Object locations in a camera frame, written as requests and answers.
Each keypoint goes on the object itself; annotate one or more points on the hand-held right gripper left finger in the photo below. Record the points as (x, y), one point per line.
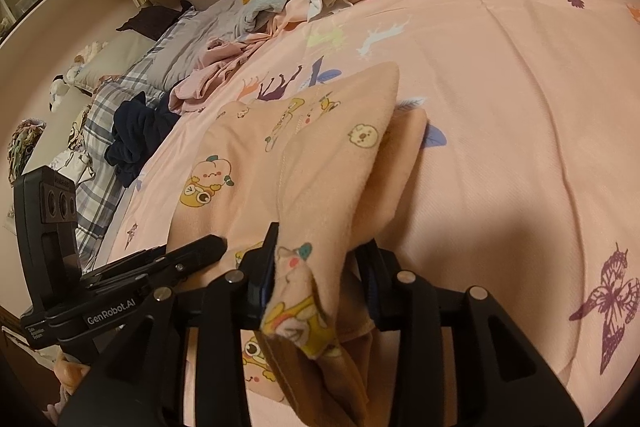
(250, 279)

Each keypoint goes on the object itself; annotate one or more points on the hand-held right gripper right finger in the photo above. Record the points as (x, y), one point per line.
(382, 292)

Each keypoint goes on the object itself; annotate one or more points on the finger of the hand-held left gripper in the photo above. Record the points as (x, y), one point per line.
(192, 253)

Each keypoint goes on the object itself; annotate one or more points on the pink cartoon print garment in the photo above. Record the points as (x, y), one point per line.
(310, 167)

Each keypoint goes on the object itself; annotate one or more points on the person's left hand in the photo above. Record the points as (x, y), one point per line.
(67, 372)

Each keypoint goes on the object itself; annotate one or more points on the white printed cloth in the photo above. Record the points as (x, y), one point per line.
(75, 152)

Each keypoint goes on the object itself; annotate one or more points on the colourful woven bag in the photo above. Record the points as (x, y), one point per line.
(25, 147)

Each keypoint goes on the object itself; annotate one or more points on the dark navy cloth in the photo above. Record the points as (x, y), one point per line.
(137, 139)

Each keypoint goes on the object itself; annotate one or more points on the small plush toy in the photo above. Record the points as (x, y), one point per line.
(61, 89)

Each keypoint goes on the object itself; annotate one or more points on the crumpled pink cloth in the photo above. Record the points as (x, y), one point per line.
(215, 72)

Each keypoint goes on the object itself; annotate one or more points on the pink printed bedsheet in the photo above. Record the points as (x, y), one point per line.
(500, 132)

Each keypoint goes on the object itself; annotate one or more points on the beige pillow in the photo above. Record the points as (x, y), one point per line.
(112, 62)

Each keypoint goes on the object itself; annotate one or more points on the dark brown cloth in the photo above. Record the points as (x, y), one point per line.
(155, 22)

